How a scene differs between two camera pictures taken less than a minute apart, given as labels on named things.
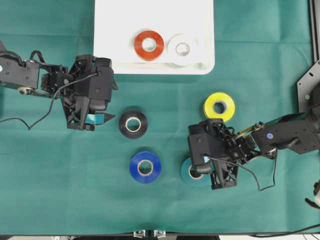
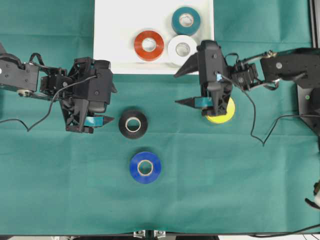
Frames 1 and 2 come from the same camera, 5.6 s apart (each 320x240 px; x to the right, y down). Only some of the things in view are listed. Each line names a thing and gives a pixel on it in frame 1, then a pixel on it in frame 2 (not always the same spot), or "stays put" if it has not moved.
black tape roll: x=138 y=116 stays put
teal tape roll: x=204 y=180 to x=183 y=30
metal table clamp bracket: x=150 y=234 stays put
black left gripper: x=77 y=88 stays put
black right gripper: x=212 y=139 to x=214 y=102
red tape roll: x=146 y=55 stays put
